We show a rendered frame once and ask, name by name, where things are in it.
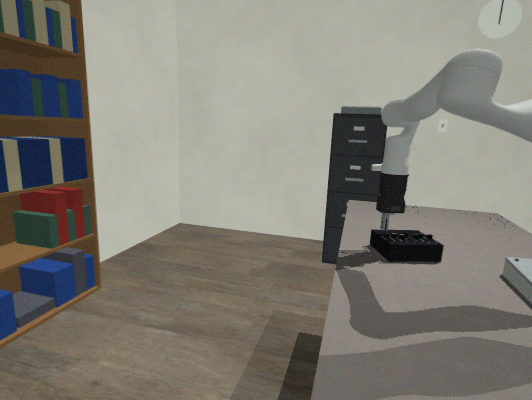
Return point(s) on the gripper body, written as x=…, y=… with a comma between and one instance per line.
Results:
x=393, y=184

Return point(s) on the black lighting desk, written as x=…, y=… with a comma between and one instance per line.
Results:
x=406, y=248

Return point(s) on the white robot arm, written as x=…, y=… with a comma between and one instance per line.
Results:
x=464, y=87

